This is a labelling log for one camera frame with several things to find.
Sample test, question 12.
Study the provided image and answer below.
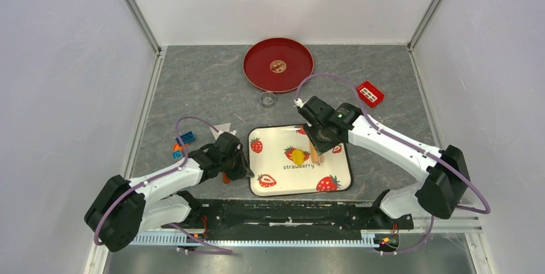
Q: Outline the wooden roller with handle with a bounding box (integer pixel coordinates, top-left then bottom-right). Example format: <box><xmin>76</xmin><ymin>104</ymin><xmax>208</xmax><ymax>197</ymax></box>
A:
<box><xmin>309</xmin><ymin>141</ymin><xmax>325</xmax><ymax>165</ymax></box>

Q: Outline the white strawberry tray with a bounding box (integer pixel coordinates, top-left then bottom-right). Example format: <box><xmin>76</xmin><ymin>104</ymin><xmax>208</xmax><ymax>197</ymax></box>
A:
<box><xmin>248</xmin><ymin>124</ymin><xmax>353</xmax><ymax>197</ymax></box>

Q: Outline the yellow dough lump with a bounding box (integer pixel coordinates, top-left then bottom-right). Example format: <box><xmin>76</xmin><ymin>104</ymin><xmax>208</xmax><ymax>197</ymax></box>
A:
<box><xmin>290</xmin><ymin>149</ymin><xmax>310</xmax><ymax>166</ymax></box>

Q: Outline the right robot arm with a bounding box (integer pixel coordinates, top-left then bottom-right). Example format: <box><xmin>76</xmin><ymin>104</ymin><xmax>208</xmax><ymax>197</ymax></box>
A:
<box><xmin>294</xmin><ymin>96</ymin><xmax>470</xmax><ymax>228</ymax></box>

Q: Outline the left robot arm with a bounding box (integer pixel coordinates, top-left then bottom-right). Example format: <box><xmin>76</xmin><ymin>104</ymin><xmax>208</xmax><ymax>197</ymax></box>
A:
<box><xmin>84</xmin><ymin>132</ymin><xmax>253</xmax><ymax>252</ymax></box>

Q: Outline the small blue toy brick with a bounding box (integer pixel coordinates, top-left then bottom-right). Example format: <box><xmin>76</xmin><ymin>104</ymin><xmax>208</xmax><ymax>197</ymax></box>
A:
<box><xmin>171</xmin><ymin>150</ymin><xmax>184</xmax><ymax>161</ymax></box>

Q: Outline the orange arch toy block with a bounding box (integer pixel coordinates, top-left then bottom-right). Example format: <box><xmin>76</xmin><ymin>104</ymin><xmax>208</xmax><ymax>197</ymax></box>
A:
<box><xmin>172</xmin><ymin>142</ymin><xmax>183</xmax><ymax>152</ymax></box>

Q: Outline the red toy block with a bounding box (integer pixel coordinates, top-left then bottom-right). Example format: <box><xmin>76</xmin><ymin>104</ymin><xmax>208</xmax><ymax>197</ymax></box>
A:
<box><xmin>356</xmin><ymin>80</ymin><xmax>385</xmax><ymax>108</ymax></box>

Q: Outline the round metal cookie cutter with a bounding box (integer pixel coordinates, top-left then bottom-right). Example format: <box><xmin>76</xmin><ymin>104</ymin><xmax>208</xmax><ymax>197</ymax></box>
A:
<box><xmin>260</xmin><ymin>91</ymin><xmax>276</xmax><ymax>109</ymax></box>

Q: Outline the round red tray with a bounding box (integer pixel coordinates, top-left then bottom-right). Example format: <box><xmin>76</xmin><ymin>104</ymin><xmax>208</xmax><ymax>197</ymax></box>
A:
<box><xmin>243</xmin><ymin>37</ymin><xmax>314</xmax><ymax>93</ymax></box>

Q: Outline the metal spatula orange handle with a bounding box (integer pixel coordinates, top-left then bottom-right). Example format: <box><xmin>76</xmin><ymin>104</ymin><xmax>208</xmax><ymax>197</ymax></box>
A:
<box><xmin>211</xmin><ymin>123</ymin><xmax>233</xmax><ymax>185</ymax></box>

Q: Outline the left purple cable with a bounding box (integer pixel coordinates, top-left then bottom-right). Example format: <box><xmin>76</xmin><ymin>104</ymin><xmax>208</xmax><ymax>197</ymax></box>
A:
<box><xmin>93</xmin><ymin>116</ymin><xmax>244</xmax><ymax>256</ymax></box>

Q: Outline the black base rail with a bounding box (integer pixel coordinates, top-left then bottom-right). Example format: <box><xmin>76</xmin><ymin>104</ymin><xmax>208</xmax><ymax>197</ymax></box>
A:
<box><xmin>179</xmin><ymin>199</ymin><xmax>414</xmax><ymax>241</ymax></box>

